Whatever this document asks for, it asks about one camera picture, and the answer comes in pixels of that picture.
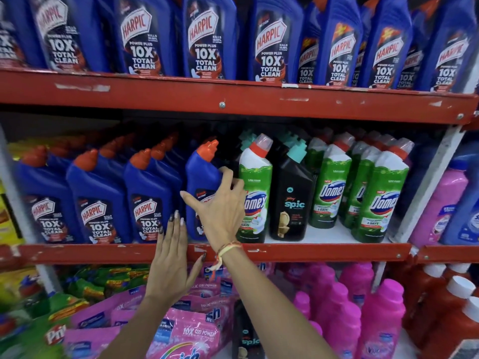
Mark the person's left middle finger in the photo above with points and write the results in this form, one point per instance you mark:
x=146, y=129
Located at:
x=177, y=235

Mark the blue detergent bottle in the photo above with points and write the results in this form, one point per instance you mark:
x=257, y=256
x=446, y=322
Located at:
x=467, y=205

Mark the person's right thumb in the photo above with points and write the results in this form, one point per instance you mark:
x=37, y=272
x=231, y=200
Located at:
x=192, y=201

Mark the group of red white-capped bottles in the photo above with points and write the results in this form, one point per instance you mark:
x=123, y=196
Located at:
x=441, y=317

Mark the person's right middle finger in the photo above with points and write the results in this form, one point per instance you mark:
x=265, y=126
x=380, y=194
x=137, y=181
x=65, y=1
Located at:
x=238, y=185

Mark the yellow packets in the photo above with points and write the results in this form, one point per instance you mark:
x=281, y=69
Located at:
x=7, y=220

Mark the person's left thumb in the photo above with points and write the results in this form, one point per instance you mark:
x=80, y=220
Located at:
x=197, y=267

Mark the person's right forearm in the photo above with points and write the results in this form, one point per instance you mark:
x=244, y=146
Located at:
x=273, y=306

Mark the group of pink bottles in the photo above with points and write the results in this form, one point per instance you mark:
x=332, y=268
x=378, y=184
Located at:
x=381, y=317

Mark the person's left hand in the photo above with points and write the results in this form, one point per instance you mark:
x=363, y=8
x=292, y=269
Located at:
x=170, y=272

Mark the green white cleaner bottle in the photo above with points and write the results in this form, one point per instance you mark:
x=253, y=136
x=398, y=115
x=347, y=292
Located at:
x=258, y=171

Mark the short red shelf beam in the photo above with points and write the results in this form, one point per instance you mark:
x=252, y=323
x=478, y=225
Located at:
x=449, y=254

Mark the group of green red-capped bottles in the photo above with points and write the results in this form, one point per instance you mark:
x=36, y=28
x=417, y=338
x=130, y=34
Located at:
x=385, y=183

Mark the pile of pink pouches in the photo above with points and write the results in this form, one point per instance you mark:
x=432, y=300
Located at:
x=187, y=332

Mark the row of large blue bottles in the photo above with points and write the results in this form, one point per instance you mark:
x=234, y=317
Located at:
x=209, y=33

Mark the blue orange-capped cleaner bottle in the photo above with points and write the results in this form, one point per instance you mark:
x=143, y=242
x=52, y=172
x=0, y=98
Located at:
x=202, y=175

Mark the person's right hand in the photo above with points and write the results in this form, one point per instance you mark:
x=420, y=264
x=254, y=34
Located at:
x=222, y=216

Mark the green refill pouch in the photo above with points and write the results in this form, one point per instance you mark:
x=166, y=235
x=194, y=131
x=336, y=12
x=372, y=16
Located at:
x=41, y=329

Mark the person's left little finger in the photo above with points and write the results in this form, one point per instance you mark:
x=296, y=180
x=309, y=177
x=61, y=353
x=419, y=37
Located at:
x=161, y=244

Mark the white shelf upright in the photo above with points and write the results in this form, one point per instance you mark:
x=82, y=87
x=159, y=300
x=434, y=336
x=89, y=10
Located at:
x=430, y=175

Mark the black teal-capped cleaner bottle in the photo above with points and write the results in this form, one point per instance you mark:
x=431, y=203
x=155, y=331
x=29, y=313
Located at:
x=247, y=139
x=288, y=138
x=292, y=190

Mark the group of blue orange-capped bottles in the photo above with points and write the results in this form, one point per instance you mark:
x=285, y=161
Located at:
x=97, y=190

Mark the orange thread wrist band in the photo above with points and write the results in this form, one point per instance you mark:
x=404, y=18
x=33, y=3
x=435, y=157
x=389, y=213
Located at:
x=224, y=250

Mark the red metal shelf beam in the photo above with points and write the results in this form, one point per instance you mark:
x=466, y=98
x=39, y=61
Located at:
x=299, y=252
x=239, y=99

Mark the grey shelf upright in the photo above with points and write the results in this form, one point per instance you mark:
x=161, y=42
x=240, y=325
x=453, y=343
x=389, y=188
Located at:
x=17, y=205

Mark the pile of green packets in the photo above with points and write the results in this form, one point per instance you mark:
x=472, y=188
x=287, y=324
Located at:
x=108, y=280

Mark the person's left forearm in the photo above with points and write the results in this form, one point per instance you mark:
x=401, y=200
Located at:
x=138, y=329

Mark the pink detergent bottle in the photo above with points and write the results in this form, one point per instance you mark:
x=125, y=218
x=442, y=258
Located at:
x=445, y=198

